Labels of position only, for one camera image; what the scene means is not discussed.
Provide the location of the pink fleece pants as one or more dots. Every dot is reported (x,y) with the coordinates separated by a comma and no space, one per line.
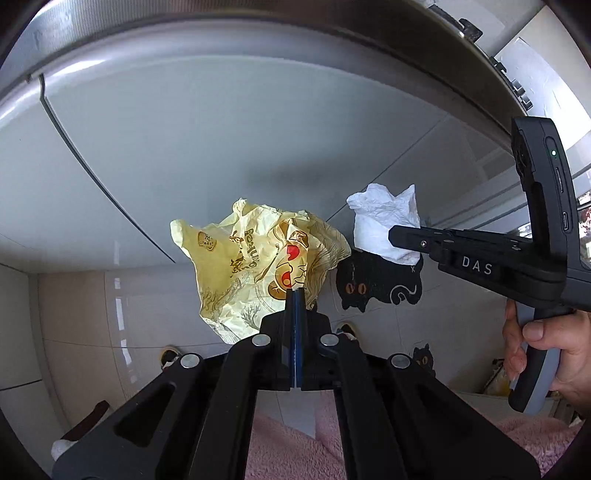
(286,452)

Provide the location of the yellow printed paper wrapper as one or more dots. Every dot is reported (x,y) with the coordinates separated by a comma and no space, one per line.
(231,258)

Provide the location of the dark brown object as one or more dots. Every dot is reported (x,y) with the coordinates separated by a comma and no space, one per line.
(87,420)

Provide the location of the small white object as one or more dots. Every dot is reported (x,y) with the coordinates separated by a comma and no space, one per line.
(61,450)

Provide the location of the small black cat mat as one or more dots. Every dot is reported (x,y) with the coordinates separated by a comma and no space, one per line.
(422,360)

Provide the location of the person's right hand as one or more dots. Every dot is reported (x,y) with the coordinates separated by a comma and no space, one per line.
(570,364)

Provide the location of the yellow plastic bag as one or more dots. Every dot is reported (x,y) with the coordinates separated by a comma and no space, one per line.
(498,378)

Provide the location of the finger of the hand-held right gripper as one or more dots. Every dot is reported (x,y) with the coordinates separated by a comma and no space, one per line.
(461,242)

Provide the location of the large black cat mat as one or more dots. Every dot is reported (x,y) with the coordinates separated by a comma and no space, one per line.
(369,286)

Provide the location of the grey glossy cabinet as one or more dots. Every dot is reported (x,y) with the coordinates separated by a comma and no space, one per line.
(207,129)

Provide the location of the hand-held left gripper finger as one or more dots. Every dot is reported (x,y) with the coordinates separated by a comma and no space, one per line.
(299,332)
(290,332)

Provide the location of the white tissue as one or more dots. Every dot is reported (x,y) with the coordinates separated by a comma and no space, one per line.
(374,221)

